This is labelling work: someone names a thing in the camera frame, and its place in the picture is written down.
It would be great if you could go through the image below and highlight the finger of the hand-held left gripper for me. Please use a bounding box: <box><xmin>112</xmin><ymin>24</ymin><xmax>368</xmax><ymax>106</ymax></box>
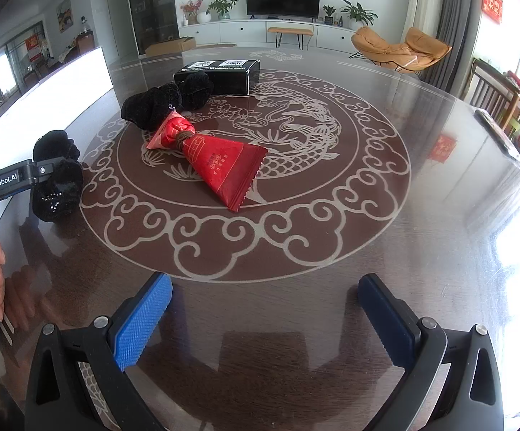
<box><xmin>27</xmin><ymin>158</ymin><xmax>57</xmax><ymax>185</ymax></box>

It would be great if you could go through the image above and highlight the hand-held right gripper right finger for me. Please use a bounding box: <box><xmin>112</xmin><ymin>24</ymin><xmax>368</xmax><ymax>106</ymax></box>
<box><xmin>357</xmin><ymin>273</ymin><xmax>505</xmax><ymax>431</ymax></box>

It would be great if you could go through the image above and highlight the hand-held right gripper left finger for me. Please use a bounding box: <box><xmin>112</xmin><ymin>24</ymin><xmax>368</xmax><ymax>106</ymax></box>
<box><xmin>25</xmin><ymin>272</ymin><xmax>174</xmax><ymax>431</ymax></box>

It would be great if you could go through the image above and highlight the long white cardboard box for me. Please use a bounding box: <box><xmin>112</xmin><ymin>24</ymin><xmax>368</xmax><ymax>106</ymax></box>
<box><xmin>0</xmin><ymin>46</ymin><xmax>112</xmax><ymax>234</ymax></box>

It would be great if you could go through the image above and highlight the brown patterned desktop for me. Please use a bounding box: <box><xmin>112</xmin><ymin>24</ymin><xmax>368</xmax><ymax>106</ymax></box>
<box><xmin>0</xmin><ymin>45</ymin><xmax>520</xmax><ymax>431</ymax></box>

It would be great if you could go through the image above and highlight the red window poster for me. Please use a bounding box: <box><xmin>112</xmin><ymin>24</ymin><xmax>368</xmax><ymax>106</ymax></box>
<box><xmin>24</xmin><ymin>33</ymin><xmax>45</xmax><ymax>61</ymax></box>

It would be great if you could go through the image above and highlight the white door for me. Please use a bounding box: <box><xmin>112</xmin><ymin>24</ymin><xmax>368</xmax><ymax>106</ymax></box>
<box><xmin>104</xmin><ymin>0</ymin><xmax>128</xmax><ymax>61</ymax></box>

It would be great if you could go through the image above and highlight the dark red snack packet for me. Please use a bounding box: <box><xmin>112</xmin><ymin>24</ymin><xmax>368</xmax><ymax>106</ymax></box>
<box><xmin>181</xmin><ymin>134</ymin><xmax>270</xmax><ymax>213</ymax></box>

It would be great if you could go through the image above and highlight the brown cardboard box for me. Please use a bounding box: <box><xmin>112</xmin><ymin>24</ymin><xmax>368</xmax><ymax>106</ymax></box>
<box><xmin>144</xmin><ymin>36</ymin><xmax>197</xmax><ymax>57</ymax></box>

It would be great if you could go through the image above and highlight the dark glass display cabinet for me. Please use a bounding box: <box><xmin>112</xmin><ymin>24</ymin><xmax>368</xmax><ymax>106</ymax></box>
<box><xmin>125</xmin><ymin>0</ymin><xmax>174</xmax><ymax>57</ymax></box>

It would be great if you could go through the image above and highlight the black rectangular box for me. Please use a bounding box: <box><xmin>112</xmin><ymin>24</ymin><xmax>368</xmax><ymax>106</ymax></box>
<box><xmin>172</xmin><ymin>58</ymin><xmax>261</xmax><ymax>96</ymax></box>

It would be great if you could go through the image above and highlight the black flat object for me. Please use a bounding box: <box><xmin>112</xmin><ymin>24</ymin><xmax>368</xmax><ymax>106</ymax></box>
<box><xmin>473</xmin><ymin>108</ymin><xmax>520</xmax><ymax>162</ymax></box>

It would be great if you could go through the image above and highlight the red flower arrangement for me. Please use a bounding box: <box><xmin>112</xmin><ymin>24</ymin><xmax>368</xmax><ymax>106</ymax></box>
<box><xmin>180</xmin><ymin>0</ymin><xmax>204</xmax><ymax>25</ymax></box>

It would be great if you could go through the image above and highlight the green potted plant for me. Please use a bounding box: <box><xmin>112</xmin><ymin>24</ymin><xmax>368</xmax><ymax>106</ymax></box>
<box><xmin>206</xmin><ymin>0</ymin><xmax>239</xmax><ymax>21</ymax></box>

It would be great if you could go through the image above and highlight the white television cabinet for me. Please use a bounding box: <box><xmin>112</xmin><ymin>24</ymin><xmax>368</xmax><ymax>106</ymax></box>
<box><xmin>177</xmin><ymin>17</ymin><xmax>359</xmax><ymax>50</ymax></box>

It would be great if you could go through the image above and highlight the dark wooden chair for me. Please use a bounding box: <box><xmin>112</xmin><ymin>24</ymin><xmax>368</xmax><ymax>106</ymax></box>
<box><xmin>464</xmin><ymin>57</ymin><xmax>520</xmax><ymax>144</ymax></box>

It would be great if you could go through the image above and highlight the orange rocking chair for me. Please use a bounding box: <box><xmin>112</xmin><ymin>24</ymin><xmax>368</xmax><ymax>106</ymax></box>
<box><xmin>348</xmin><ymin>26</ymin><xmax>453</xmax><ymax>75</ymax></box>

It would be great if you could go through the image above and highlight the wooden bench with metal legs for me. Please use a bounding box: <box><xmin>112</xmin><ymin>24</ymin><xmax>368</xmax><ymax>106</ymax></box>
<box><xmin>267</xmin><ymin>26</ymin><xmax>314</xmax><ymax>50</ymax></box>

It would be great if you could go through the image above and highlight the grey curtain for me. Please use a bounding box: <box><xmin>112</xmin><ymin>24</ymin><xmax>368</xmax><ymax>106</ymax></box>
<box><xmin>435</xmin><ymin>0</ymin><xmax>485</xmax><ymax>95</ymax></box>

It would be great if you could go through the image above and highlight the large leafy potted plant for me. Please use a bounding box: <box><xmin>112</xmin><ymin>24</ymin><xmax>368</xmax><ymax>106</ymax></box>
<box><xmin>341</xmin><ymin>0</ymin><xmax>378</xmax><ymax>30</ymax></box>

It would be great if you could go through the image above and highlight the framed wall painting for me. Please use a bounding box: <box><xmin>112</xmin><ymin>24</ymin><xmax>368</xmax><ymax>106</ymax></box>
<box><xmin>56</xmin><ymin>0</ymin><xmax>73</xmax><ymax>33</ymax></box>

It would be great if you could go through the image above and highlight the brown cord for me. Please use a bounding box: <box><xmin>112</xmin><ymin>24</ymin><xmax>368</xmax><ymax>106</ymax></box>
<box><xmin>174</xmin><ymin>129</ymin><xmax>197</xmax><ymax>150</ymax></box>

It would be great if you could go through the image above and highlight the red wall decoration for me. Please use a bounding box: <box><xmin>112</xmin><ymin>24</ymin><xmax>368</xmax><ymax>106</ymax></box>
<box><xmin>483</xmin><ymin>0</ymin><xmax>505</xmax><ymax>24</ymax></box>

